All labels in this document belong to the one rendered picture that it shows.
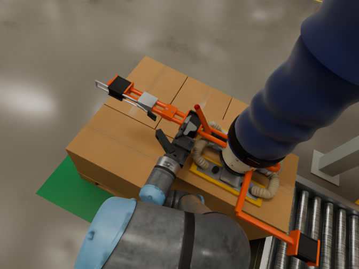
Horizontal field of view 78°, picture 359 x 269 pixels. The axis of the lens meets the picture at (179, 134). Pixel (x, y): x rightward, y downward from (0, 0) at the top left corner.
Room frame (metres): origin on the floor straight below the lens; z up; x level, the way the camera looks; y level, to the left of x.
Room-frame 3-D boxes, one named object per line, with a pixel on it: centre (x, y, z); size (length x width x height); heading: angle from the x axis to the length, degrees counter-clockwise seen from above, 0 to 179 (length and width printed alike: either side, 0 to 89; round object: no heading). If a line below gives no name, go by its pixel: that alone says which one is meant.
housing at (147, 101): (0.58, 0.18, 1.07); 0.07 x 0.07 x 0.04; 83
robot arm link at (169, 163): (0.34, 0.00, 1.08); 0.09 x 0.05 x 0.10; 84
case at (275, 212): (0.53, -0.29, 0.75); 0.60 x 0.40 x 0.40; 84
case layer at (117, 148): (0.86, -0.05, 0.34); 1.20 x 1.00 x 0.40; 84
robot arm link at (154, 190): (0.25, 0.01, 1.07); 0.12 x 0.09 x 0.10; 174
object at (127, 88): (0.60, 0.31, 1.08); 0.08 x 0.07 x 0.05; 83
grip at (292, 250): (0.23, -0.55, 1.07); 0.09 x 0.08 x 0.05; 173
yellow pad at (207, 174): (0.43, -0.27, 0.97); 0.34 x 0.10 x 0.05; 83
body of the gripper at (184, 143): (0.42, -0.02, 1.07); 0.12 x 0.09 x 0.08; 174
